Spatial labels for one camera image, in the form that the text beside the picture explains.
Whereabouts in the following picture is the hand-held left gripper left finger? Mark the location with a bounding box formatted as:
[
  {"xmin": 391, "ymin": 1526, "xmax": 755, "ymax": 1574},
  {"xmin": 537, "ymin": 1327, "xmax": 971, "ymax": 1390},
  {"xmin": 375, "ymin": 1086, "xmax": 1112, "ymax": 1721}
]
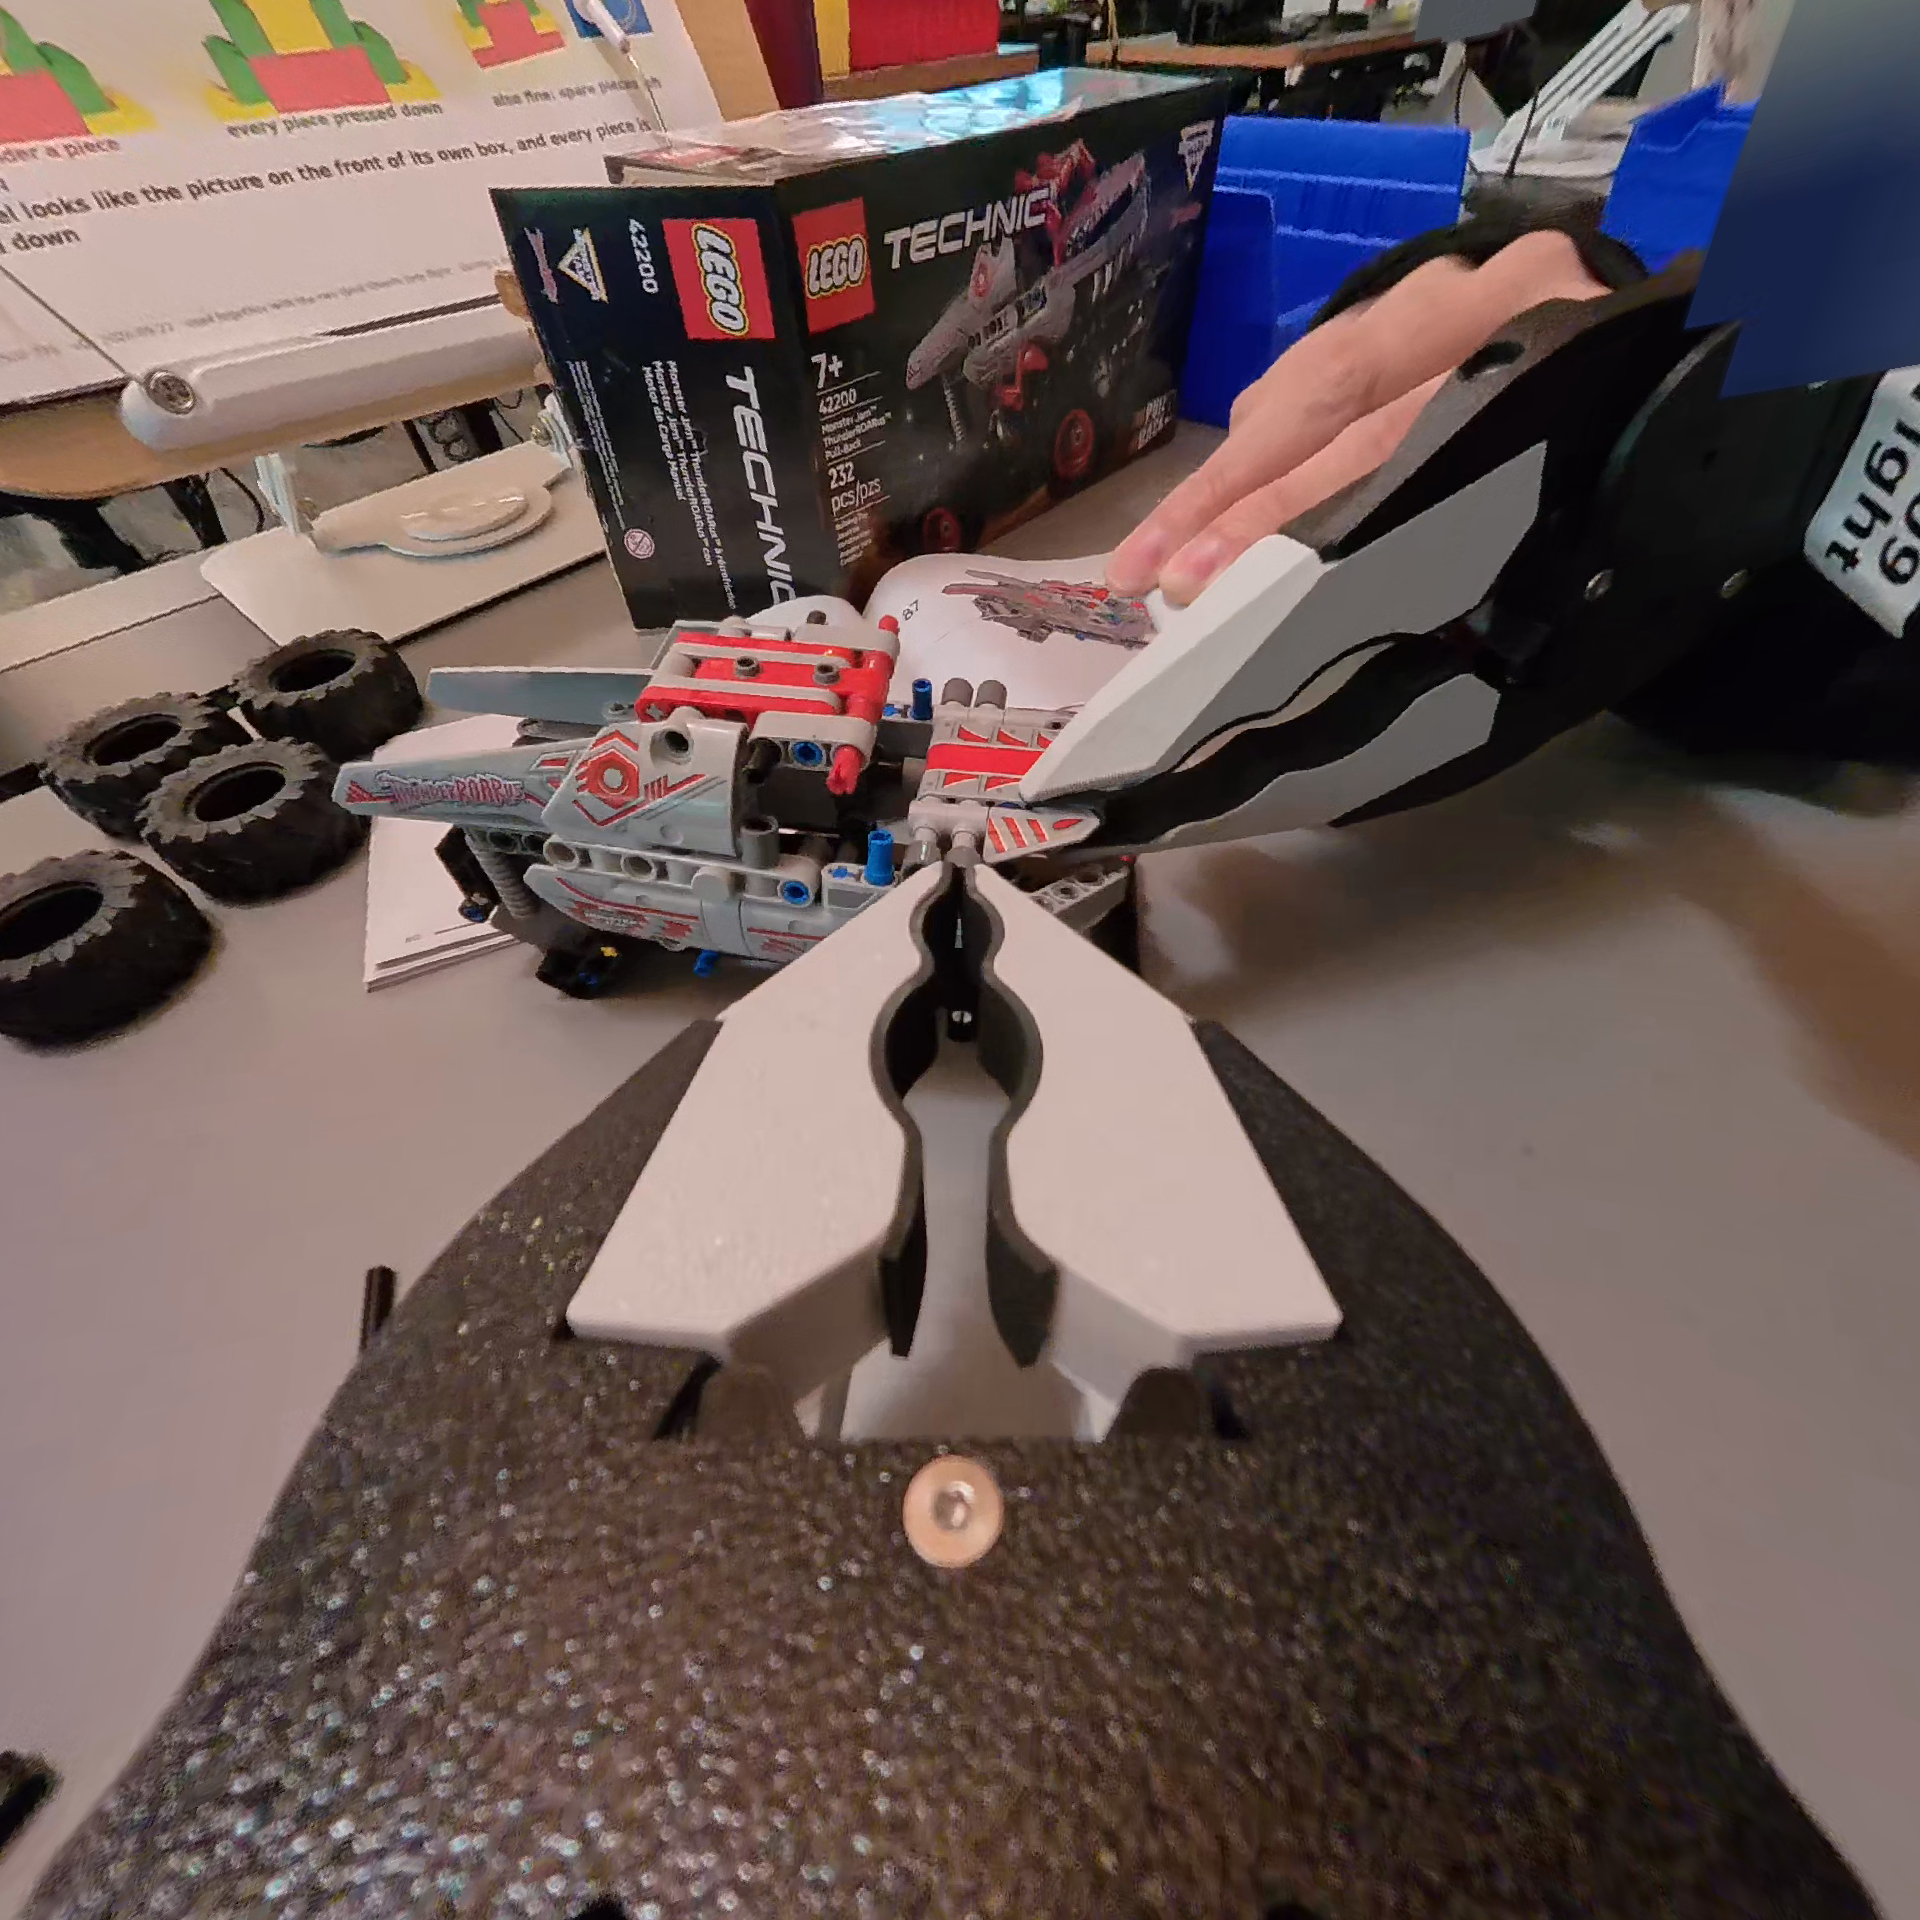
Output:
[{"xmin": 564, "ymin": 863, "xmax": 953, "ymax": 1438}]

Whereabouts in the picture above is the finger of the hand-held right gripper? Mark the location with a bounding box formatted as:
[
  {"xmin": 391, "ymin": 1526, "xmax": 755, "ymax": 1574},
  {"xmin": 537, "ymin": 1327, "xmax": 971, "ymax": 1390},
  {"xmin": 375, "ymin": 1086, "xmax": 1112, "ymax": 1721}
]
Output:
[
  {"xmin": 1024, "ymin": 438, "xmax": 1551, "ymax": 806},
  {"xmin": 1113, "ymin": 662, "xmax": 1504, "ymax": 857}
]

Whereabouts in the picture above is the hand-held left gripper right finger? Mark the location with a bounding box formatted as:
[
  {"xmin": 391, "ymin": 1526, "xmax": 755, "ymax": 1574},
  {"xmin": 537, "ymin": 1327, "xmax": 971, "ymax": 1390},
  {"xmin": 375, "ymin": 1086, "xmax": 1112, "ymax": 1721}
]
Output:
[{"xmin": 959, "ymin": 863, "xmax": 1345, "ymax": 1438}]

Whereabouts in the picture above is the toy brick truck model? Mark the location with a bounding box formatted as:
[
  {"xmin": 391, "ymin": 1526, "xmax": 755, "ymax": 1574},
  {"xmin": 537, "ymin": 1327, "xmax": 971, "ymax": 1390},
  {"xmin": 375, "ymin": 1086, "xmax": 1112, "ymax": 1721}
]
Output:
[{"xmin": 335, "ymin": 616, "xmax": 1144, "ymax": 998}]

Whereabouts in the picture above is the person's right forearm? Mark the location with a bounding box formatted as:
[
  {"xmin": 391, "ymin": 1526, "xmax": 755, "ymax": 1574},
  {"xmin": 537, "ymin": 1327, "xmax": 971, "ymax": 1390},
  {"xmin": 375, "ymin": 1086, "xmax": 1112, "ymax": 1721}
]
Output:
[{"xmin": 1303, "ymin": 217, "xmax": 1693, "ymax": 328}]

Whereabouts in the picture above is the person's right hand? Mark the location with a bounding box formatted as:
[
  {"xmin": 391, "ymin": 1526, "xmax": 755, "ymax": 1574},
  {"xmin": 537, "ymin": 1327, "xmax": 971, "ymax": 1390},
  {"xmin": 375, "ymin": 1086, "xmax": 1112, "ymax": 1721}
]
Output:
[{"xmin": 1106, "ymin": 230, "xmax": 1616, "ymax": 613}]

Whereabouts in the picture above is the white instruction booklet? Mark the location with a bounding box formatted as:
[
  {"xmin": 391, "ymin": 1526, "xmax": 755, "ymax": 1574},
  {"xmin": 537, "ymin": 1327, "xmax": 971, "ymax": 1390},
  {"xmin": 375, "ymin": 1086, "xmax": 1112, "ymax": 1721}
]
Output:
[{"xmin": 363, "ymin": 556, "xmax": 1203, "ymax": 992}]

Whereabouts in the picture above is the blue plastic bin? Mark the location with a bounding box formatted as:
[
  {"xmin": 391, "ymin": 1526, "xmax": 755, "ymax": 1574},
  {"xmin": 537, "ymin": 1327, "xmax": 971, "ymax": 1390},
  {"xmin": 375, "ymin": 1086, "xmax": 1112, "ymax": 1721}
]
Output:
[
  {"xmin": 1603, "ymin": 81, "xmax": 1757, "ymax": 273},
  {"xmin": 1183, "ymin": 111, "xmax": 1473, "ymax": 430}
]

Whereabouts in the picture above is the black toy set box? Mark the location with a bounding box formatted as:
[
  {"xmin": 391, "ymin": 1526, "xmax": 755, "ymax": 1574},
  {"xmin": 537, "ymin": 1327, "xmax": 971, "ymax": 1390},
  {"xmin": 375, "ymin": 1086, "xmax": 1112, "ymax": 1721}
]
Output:
[{"xmin": 492, "ymin": 77, "xmax": 1225, "ymax": 633}]

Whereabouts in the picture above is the black toy tire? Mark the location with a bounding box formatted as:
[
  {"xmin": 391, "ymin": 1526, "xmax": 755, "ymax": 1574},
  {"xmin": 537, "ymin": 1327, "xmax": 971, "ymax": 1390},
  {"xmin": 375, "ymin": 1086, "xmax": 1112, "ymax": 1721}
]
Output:
[
  {"xmin": 0, "ymin": 850, "xmax": 212, "ymax": 1046},
  {"xmin": 42, "ymin": 693, "xmax": 249, "ymax": 838},
  {"xmin": 232, "ymin": 631, "xmax": 425, "ymax": 767},
  {"xmin": 141, "ymin": 738, "xmax": 369, "ymax": 902}
]

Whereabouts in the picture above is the red storage bin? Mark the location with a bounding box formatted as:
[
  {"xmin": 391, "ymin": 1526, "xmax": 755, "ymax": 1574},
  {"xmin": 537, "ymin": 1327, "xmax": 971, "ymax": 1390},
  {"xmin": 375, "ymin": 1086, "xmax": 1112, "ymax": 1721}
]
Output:
[{"xmin": 849, "ymin": 0, "xmax": 1001, "ymax": 73}]

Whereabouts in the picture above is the white sign stand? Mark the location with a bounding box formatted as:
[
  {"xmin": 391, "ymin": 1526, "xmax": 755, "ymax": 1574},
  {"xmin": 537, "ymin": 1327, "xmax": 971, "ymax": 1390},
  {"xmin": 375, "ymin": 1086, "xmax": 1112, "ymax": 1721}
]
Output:
[{"xmin": 120, "ymin": 321, "xmax": 602, "ymax": 640}]

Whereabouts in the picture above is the instruction sign board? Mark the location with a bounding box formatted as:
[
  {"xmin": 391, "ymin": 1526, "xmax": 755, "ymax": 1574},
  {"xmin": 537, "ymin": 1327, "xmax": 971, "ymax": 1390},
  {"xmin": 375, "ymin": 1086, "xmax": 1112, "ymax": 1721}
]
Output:
[{"xmin": 0, "ymin": 0, "xmax": 783, "ymax": 496}]

